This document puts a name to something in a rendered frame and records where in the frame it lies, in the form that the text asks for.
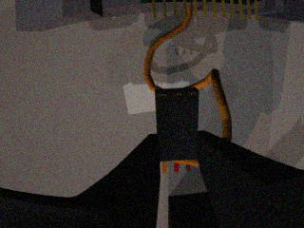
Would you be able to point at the black pin header strip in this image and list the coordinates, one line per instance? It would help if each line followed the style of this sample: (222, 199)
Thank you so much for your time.
(210, 1)

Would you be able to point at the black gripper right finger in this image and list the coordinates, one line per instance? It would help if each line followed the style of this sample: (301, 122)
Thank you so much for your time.
(248, 190)

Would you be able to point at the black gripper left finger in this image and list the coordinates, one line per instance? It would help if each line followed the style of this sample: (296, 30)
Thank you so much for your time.
(128, 197)

